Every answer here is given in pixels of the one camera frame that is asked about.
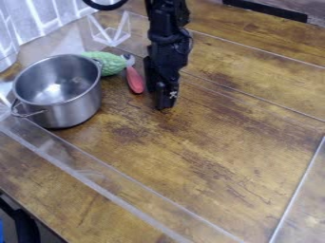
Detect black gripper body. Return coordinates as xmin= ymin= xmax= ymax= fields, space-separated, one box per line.
xmin=145 ymin=0 xmax=192 ymax=83

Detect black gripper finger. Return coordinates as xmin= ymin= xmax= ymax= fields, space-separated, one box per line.
xmin=156 ymin=82 xmax=180 ymax=110
xmin=144 ymin=56 xmax=156 ymax=92

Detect clear acrylic stand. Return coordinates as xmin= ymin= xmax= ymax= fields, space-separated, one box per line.
xmin=88 ymin=11 xmax=132 ymax=47

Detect stainless steel pot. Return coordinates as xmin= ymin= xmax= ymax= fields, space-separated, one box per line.
xmin=11 ymin=54 xmax=105 ymax=128

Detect black bar at table edge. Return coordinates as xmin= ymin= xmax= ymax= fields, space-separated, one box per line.
xmin=223 ymin=0 xmax=310 ymax=23

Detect white sheer curtain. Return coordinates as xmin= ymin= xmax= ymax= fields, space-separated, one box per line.
xmin=0 ymin=0 xmax=125 ymax=74

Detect black table leg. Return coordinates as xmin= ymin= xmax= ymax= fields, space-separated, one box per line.
xmin=0 ymin=197 xmax=41 ymax=243

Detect black cable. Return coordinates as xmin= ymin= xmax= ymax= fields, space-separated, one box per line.
xmin=82 ymin=0 xmax=132 ymax=11

